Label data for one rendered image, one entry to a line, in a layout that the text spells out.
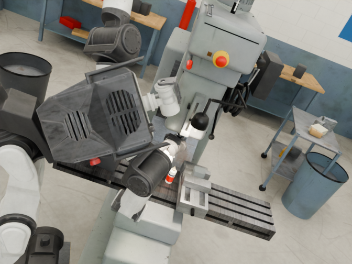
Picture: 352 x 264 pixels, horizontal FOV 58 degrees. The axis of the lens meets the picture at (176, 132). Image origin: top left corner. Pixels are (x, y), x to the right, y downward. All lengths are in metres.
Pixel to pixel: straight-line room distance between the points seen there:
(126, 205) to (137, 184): 0.19
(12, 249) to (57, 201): 1.47
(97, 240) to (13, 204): 1.19
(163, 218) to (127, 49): 0.98
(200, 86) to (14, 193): 0.82
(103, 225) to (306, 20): 4.64
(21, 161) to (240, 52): 0.82
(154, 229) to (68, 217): 1.17
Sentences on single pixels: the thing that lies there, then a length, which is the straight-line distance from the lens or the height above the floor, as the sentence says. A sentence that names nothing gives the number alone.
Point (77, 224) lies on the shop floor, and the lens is 2.68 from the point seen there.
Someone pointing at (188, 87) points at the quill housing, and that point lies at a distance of 1.39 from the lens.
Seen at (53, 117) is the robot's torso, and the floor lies 1.55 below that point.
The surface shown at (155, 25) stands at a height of 0.88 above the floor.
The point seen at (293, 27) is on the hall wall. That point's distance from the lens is 5.85.
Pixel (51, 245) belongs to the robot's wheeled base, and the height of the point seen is 0.61.
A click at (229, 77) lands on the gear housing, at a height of 1.67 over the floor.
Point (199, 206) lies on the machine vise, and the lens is 1.62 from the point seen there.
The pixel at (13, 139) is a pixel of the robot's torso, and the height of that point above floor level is 1.42.
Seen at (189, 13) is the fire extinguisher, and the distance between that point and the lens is 5.51.
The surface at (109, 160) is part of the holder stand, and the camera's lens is 1.67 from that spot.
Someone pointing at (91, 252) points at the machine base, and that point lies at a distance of 2.31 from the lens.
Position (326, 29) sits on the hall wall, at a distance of 6.01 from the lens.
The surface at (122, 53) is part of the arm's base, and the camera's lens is 0.98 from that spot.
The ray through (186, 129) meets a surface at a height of 1.38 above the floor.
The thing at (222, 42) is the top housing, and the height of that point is 1.81.
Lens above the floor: 2.07
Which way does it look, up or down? 30 degrees down
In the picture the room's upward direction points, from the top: 23 degrees clockwise
